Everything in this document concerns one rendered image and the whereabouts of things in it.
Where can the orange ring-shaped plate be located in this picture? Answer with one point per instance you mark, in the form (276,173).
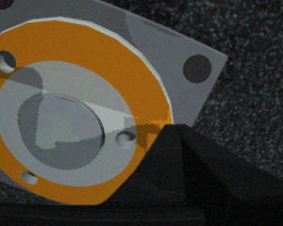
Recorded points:
(97,67)

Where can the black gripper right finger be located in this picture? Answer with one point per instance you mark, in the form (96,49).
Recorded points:
(229,190)

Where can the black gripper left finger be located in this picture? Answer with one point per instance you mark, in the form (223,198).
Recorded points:
(152,196)

